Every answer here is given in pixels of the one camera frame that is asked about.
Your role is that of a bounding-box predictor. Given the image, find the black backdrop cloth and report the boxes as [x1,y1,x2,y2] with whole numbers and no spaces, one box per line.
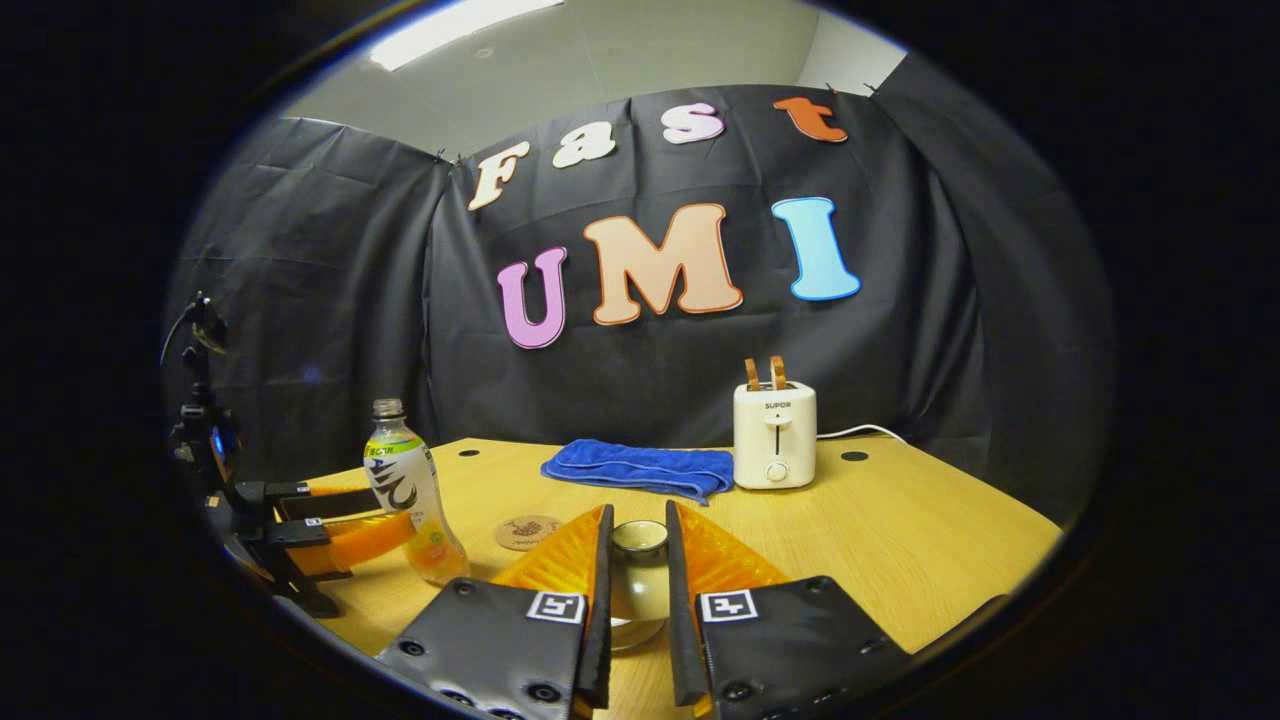
[165,85,1116,521]

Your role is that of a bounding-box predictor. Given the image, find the blue folded towel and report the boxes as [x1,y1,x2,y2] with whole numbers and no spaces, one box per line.
[540,438,736,506]

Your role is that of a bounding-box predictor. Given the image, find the round cork coaster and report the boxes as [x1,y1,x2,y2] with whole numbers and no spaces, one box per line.
[494,514,564,552]

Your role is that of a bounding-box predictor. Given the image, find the white toaster cable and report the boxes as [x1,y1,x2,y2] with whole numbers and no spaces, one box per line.
[815,424,911,447]

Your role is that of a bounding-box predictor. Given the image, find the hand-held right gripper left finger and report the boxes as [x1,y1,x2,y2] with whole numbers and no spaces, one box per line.
[375,503,615,720]

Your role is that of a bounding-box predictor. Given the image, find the white toaster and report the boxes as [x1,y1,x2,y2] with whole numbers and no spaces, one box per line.
[733,380,819,491]

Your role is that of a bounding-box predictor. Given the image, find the clear labelled water bottle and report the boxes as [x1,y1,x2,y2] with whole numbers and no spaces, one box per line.
[362,398,471,586]

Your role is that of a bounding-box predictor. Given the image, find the cream ceramic saucer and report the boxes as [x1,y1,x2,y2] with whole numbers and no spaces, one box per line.
[610,618,669,653]

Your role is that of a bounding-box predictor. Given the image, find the cream ceramic teacup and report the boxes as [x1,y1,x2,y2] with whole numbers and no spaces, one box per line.
[610,590,669,636]

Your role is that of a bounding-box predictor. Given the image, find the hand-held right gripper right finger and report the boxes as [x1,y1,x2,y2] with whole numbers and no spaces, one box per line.
[665,500,913,720]

